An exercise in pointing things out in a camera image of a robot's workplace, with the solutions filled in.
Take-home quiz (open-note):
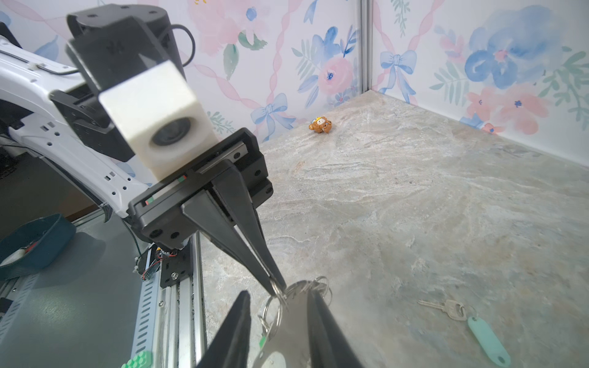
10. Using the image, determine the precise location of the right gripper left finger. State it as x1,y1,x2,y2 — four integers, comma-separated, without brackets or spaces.
196,291,251,368

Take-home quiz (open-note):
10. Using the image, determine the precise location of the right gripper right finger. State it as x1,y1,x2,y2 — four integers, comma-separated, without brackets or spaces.
307,290,362,367

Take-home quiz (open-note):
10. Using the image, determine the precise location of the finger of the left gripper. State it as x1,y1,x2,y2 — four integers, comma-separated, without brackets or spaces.
181,191,275,296
212,160,286,291

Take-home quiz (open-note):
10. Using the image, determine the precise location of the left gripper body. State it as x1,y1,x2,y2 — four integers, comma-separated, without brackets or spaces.
50,4,273,248

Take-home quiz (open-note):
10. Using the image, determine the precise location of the silver key with teal tag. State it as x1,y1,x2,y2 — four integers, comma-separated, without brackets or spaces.
417,299,512,367

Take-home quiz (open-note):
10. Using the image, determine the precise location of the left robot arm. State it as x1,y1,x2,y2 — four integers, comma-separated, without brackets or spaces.
1,4,286,295

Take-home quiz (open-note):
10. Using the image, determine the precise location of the green toy brick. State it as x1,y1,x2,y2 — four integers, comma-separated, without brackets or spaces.
121,351,153,368

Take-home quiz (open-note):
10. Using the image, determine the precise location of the small brown bear toy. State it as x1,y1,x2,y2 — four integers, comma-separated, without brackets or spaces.
308,117,332,133

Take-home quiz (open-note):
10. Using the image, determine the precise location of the teal bowl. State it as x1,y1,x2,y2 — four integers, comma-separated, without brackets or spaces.
1,214,76,281

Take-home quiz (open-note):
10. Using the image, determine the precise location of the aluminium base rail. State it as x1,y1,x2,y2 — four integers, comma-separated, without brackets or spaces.
125,233,207,367

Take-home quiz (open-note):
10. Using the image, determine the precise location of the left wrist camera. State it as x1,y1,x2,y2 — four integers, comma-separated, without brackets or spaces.
98,61,219,182

